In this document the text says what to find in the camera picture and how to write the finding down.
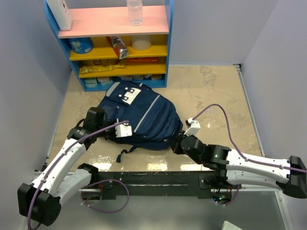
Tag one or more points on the blue round tin can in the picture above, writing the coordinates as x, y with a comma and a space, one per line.
81, 45

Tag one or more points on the orange flat box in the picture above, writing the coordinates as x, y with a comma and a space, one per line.
142, 59

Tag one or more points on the blue wooden shelf unit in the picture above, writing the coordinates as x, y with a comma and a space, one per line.
102, 47

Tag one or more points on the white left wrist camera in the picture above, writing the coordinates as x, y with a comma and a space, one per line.
123, 129

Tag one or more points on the white paper corner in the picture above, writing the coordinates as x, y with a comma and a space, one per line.
229, 226

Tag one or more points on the orange snack bag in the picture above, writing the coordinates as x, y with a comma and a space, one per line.
118, 46

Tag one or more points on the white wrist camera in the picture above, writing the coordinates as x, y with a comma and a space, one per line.
193, 127
123, 129

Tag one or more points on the white round container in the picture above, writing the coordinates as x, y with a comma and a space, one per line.
141, 42

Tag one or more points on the navy blue student backpack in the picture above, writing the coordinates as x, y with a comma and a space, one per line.
153, 118

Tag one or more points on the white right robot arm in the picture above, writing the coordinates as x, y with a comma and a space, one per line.
233, 168

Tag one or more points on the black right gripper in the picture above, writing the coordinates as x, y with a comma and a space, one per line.
175, 143

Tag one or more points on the clear plastic water bottle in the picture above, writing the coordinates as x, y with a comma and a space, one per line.
135, 12

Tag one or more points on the white rectangular box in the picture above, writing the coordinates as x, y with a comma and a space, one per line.
61, 13

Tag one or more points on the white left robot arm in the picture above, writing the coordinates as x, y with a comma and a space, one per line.
41, 200

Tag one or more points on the yellow snack packet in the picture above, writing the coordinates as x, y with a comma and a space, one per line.
100, 68

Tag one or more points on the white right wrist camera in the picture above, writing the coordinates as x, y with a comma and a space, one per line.
193, 127

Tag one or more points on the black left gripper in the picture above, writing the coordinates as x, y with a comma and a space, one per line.
112, 135

